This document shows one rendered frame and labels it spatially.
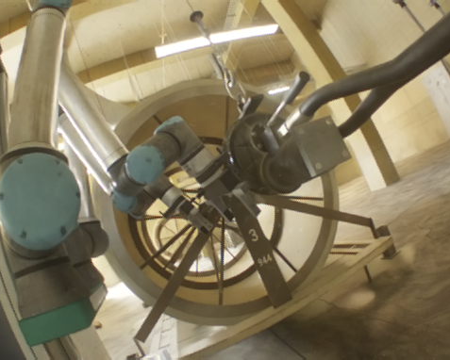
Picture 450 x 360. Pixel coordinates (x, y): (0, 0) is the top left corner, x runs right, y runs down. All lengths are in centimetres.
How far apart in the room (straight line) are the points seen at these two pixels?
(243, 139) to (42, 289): 70
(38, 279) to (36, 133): 30
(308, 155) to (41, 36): 70
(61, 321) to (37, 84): 48
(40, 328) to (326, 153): 73
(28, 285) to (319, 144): 71
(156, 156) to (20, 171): 32
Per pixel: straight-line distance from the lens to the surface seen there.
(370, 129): 582
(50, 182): 46
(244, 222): 146
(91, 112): 80
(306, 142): 62
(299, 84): 64
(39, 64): 65
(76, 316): 59
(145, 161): 62
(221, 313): 170
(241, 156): 85
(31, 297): 62
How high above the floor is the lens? 76
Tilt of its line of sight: 8 degrees up
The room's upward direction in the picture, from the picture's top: 24 degrees counter-clockwise
